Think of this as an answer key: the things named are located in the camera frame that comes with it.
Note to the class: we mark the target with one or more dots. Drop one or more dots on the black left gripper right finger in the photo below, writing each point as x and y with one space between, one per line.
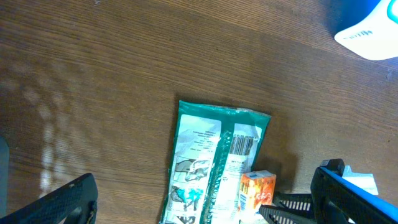
335 200

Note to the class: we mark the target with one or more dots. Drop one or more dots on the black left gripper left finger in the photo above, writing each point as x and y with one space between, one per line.
75 202

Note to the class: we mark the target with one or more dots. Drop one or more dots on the small orange box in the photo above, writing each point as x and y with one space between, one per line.
256 189

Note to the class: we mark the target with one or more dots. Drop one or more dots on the white barcode scanner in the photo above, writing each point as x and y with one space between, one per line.
369 29

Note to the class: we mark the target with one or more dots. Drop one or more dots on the grey plastic basket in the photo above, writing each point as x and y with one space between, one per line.
289 209

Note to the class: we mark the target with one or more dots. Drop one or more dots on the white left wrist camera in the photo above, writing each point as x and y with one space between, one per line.
363 181

